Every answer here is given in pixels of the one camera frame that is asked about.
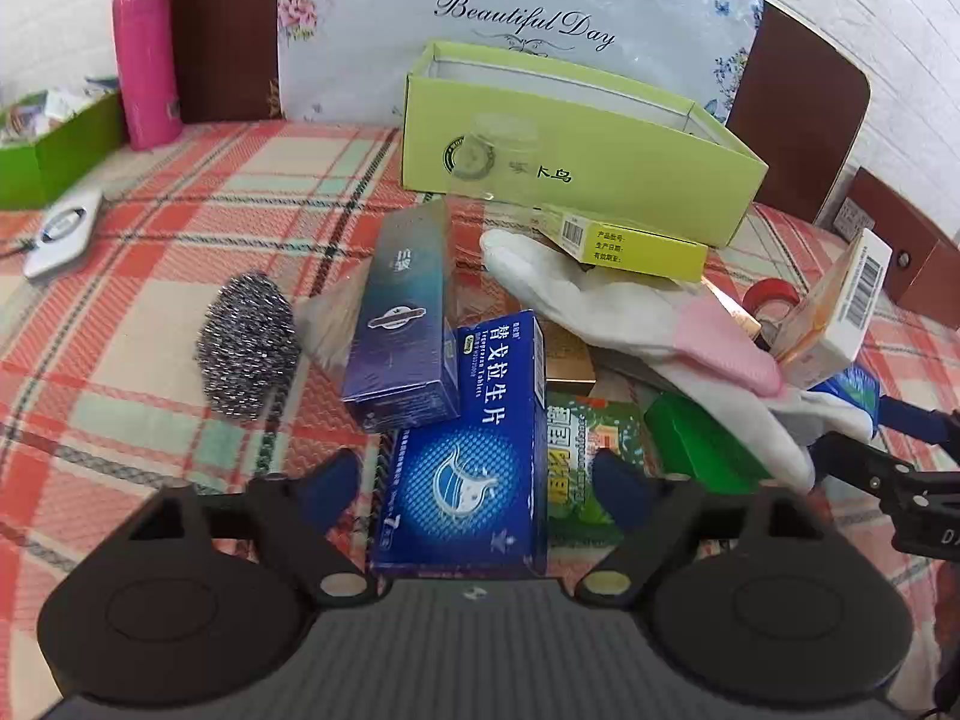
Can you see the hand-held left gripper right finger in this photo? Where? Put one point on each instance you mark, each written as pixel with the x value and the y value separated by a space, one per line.
pixel 619 487

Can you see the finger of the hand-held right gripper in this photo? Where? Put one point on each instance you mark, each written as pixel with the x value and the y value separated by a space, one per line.
pixel 928 424
pixel 862 461

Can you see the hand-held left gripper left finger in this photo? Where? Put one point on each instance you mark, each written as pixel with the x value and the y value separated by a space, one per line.
pixel 334 484

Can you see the green printed packet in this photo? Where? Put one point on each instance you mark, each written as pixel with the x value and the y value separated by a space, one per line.
pixel 581 457

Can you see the blue and white packet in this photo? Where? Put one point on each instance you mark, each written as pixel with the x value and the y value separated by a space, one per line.
pixel 855 394

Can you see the green plastic item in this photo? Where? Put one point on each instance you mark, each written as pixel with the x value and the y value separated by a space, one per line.
pixel 705 450

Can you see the blue medicine box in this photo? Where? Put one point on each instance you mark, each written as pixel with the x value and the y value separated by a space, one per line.
pixel 465 480

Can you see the tan long box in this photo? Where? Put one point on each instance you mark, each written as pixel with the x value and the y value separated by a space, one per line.
pixel 568 360

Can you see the white and orange box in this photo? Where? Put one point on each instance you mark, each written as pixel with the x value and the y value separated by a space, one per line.
pixel 855 300

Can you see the bag of cotton swabs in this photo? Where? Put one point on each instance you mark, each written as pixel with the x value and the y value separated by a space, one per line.
pixel 330 326

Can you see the steel wool scourer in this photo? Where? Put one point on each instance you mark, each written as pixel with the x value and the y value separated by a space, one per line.
pixel 247 345

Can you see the dark blue long box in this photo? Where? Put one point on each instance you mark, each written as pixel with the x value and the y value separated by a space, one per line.
pixel 405 330

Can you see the white glove with pink cuff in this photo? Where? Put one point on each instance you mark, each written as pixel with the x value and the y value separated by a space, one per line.
pixel 600 300

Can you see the red tape roll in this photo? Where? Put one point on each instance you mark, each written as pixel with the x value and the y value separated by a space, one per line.
pixel 772 291

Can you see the yellow-green medicine box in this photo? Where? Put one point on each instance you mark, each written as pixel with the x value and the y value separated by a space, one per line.
pixel 652 251

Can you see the lime green cardboard box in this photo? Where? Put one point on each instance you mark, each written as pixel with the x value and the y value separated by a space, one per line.
pixel 637 165

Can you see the plaid bedsheet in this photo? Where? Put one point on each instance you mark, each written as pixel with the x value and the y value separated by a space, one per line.
pixel 150 420

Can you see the white flat device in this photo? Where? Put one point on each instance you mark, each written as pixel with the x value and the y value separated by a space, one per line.
pixel 64 229

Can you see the dark green storage box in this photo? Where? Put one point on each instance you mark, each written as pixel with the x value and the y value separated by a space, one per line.
pixel 60 157

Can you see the pink thermos bottle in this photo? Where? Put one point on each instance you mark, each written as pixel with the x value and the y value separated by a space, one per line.
pixel 146 67

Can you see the brown wooden headboard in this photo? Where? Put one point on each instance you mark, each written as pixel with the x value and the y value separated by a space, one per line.
pixel 217 30

